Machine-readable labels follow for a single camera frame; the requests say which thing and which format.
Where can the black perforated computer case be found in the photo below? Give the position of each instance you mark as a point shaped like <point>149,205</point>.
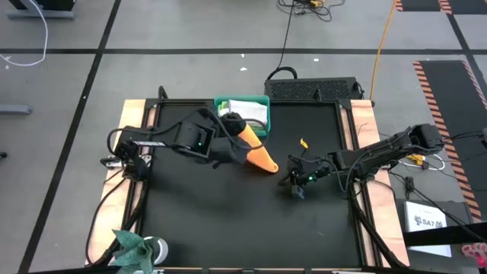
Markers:
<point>304,89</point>

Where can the black hazard-striped floor mat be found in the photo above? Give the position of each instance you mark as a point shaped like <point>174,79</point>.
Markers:
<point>418,4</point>
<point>445,99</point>
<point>468,5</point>

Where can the black table frame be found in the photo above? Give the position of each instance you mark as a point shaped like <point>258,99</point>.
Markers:
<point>304,102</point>

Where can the orange microfiber towel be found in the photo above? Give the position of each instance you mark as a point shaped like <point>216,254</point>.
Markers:
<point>262,156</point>

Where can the teal plastic bin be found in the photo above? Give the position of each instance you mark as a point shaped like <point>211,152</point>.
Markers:
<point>218,100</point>

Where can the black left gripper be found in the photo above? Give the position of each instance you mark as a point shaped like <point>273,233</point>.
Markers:
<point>230,150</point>

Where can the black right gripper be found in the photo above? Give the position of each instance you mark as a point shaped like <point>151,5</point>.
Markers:
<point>304,171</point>

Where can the white SA7 printed sheet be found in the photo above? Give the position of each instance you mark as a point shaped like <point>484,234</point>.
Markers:
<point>420,211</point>

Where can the yellow power splitter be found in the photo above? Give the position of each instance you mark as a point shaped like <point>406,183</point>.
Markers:
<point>417,159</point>

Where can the black caster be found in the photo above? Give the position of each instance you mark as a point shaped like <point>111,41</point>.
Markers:
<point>3,155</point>

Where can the pink patterned object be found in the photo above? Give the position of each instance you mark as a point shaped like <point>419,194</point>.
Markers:
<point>475,253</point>

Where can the grey waffle-weave towel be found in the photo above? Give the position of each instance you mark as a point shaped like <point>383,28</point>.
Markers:
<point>251,110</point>

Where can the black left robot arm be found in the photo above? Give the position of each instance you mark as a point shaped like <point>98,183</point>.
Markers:
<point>171,139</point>

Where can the black power adapter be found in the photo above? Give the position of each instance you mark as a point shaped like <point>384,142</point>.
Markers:
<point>409,184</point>

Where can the dark green cloth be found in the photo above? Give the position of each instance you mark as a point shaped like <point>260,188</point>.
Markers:
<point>133,253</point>

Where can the black frame bar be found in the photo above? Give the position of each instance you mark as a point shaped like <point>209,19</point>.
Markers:
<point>449,234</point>

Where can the grey desk foot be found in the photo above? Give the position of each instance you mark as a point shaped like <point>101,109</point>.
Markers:
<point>15,109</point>
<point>38,15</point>

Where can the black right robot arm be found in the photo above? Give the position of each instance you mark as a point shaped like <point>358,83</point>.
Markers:
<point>380,148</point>

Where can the silver mounting bracket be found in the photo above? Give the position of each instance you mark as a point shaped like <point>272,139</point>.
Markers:
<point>113,163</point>

